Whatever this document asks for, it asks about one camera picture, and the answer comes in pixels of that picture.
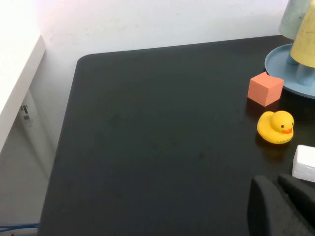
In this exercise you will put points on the white foam cube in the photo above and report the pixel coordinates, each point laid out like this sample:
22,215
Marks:
305,162

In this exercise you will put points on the yellow rubber duck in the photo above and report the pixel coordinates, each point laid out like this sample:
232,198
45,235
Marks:
273,127

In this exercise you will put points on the orange foam cube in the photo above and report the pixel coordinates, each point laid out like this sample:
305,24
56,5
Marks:
263,91

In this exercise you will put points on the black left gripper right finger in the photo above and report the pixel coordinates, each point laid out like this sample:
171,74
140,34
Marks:
302,199

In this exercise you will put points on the blue cup stand tray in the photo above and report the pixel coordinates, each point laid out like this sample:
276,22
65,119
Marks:
275,64

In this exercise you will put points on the pale green plastic cup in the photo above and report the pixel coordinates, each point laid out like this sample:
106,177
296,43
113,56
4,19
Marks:
290,19

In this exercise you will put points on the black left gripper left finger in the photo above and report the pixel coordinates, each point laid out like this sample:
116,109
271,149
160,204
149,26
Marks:
265,211

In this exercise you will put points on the white shelf board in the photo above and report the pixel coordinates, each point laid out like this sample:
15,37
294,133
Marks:
17,86

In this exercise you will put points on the yellow plastic cup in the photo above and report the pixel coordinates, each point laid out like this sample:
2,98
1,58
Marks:
304,41

